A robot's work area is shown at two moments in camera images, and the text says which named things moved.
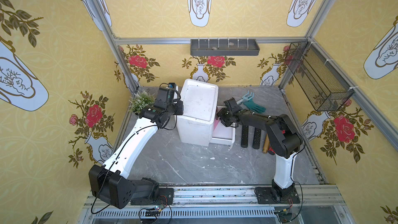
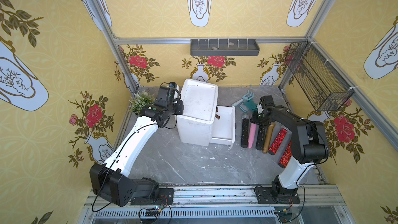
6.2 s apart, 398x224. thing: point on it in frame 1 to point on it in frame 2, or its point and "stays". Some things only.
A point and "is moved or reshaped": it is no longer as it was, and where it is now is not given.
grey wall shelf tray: [224, 47] stays
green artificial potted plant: [140, 100] stays
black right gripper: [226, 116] to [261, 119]
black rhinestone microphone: [244, 136] stays
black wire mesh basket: [324, 87] stays
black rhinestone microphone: [256, 138] is moved or reshaped
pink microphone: [216, 122] to [252, 135]
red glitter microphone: [271, 151] is moved or reshaped
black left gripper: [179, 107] stays
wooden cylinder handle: [266, 144] stays
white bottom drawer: [223, 135] stays
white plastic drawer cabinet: [200, 99] stays
